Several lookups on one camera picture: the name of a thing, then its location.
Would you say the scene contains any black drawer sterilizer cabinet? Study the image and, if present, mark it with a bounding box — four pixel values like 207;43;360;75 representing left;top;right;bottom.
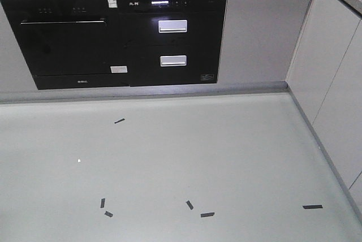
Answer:
117;0;226;87

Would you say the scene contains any grey cabinet door panel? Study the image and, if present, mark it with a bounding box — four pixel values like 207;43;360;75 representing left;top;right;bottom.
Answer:
218;0;309;84

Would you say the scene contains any green white energy label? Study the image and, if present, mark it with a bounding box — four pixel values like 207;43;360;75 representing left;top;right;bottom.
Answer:
107;0;118;8

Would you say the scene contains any grey side cabinet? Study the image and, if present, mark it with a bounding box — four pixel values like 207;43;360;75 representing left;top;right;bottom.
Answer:
285;0;362;197

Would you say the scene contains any black tape strip far right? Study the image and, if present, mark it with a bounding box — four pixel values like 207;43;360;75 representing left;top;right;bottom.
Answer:
302;204;323;210

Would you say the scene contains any lower silver drawer handle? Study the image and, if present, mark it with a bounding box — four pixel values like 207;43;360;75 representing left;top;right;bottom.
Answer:
160;55;187;67

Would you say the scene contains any silver drawer handle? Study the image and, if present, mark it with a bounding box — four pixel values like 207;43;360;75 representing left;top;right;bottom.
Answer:
160;55;187;67
158;20;188;33

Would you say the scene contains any upper silver drawer handle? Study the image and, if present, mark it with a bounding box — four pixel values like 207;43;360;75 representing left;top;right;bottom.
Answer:
158;20;188;33

